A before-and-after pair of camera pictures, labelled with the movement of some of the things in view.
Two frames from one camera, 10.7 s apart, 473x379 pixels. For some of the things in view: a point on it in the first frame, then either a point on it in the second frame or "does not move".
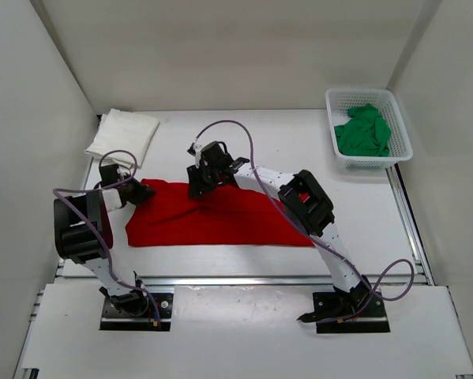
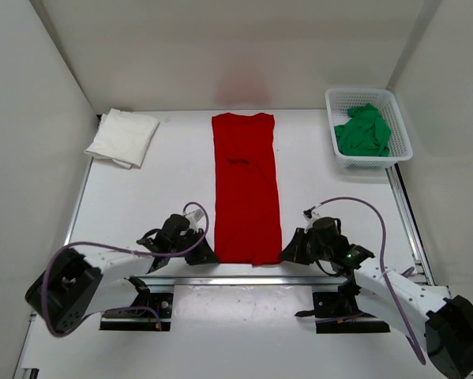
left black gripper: x=144 y=191 -> x=203 y=255
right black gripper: x=199 y=188 -> x=294 y=251
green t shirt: x=366 y=133 does not move
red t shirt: x=231 y=216 -> x=247 y=202
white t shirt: x=123 y=136 does not move
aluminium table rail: x=242 y=282 does not move
